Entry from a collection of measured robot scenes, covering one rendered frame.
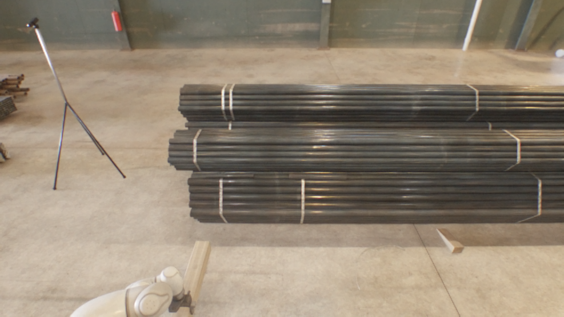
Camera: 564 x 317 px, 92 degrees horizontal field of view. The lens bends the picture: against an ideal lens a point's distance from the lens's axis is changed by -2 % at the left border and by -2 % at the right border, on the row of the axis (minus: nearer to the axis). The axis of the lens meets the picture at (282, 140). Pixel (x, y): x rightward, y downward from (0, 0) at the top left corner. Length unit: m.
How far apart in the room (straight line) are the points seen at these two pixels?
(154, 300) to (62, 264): 1.79
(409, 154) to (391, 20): 7.43
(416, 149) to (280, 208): 1.15
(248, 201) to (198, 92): 1.04
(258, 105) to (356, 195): 1.12
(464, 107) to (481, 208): 0.86
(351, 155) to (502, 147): 1.18
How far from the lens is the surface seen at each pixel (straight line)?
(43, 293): 2.77
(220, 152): 2.22
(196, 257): 2.21
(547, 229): 3.43
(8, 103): 6.24
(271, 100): 2.49
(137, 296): 1.21
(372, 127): 2.72
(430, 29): 10.01
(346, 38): 9.25
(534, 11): 11.29
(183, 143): 2.30
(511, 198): 2.91
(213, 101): 2.56
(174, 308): 1.86
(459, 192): 2.67
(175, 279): 1.73
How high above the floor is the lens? 1.89
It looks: 30 degrees down
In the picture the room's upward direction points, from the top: straight up
